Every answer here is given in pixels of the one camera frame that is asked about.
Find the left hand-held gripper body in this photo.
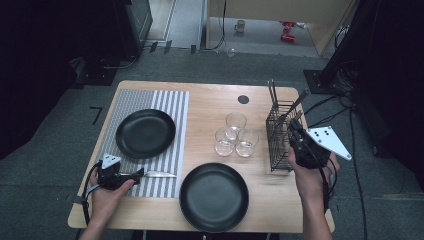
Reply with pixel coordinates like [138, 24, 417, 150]
[95, 153, 136, 191]

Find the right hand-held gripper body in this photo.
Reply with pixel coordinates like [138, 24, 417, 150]
[288, 125, 353, 169]

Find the silver table knife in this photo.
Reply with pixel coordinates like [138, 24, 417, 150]
[143, 170, 178, 179]

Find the black wire cutlery basket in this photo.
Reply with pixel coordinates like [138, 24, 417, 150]
[265, 99, 308, 173]

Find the black round plate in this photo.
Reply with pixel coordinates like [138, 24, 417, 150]
[179, 162, 250, 234]
[115, 108, 177, 160]

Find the clear drinking glass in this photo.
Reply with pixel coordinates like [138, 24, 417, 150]
[235, 128, 260, 158]
[214, 128, 238, 158]
[225, 112, 248, 142]

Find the person's left hand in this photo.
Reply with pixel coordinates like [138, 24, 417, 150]
[89, 166, 136, 228]

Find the person's right hand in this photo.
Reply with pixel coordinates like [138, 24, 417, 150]
[287, 146, 341, 209]

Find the silver metal utensil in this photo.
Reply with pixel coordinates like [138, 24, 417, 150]
[278, 89, 310, 126]

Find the metal chopstick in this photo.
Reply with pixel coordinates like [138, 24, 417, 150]
[271, 79, 279, 108]
[267, 79, 275, 108]

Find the grey tape strip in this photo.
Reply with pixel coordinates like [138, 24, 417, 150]
[66, 194, 86, 206]

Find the black stand base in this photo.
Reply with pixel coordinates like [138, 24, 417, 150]
[303, 68, 338, 96]

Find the grey white striped placemat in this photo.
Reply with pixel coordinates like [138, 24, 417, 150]
[83, 88, 190, 199]

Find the light wooden cabinet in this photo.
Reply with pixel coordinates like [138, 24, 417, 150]
[204, 0, 359, 58]

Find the dark cabinet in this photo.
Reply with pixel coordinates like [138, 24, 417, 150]
[113, 0, 154, 63]

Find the black floor cable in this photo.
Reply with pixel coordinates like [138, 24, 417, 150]
[348, 109, 368, 240]
[308, 106, 351, 129]
[304, 93, 351, 116]

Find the left hand-held gripper cable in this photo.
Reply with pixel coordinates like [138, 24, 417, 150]
[81, 161, 101, 226]

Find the hand-held gripper cable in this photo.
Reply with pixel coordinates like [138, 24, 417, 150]
[81, 161, 101, 226]
[316, 154, 338, 214]

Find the right hand-held gripper cable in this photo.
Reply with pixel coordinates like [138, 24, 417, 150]
[316, 154, 338, 214]

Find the black hanging cable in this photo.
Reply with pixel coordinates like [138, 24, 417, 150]
[204, 0, 228, 51]

